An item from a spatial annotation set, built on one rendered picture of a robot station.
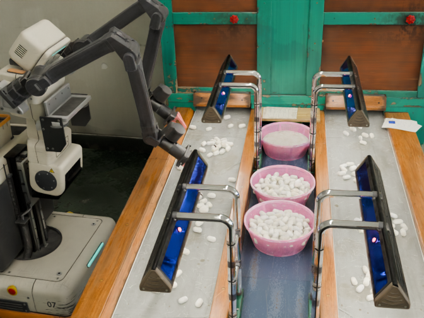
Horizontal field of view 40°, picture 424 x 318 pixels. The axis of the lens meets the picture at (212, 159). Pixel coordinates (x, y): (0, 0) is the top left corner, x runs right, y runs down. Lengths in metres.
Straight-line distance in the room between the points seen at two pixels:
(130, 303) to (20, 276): 1.06
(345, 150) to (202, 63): 0.87
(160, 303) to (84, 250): 1.11
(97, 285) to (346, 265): 0.82
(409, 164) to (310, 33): 0.81
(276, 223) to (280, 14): 1.14
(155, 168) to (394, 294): 1.40
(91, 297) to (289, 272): 0.68
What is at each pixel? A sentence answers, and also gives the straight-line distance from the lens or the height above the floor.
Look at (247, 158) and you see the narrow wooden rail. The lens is 2.57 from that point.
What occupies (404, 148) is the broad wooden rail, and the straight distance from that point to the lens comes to 2.73.
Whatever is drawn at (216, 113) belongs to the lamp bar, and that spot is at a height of 1.08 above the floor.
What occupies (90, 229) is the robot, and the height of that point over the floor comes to 0.28.
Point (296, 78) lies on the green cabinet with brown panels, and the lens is 3.00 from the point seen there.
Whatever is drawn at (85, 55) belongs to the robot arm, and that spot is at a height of 1.35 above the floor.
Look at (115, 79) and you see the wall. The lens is 4.16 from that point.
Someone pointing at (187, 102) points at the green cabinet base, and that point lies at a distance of 3.10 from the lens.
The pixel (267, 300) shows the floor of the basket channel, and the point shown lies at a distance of 1.96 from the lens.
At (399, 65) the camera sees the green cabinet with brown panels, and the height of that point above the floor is 1.00.
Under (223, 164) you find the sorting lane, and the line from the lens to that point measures 2.57.
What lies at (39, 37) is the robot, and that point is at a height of 1.36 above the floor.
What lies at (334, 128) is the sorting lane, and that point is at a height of 0.74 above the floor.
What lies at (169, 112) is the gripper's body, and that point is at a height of 0.94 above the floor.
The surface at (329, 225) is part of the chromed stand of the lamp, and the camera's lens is 1.55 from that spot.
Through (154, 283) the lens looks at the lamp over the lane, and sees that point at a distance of 1.44.
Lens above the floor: 2.00
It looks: 29 degrees down
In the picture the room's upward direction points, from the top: 2 degrees counter-clockwise
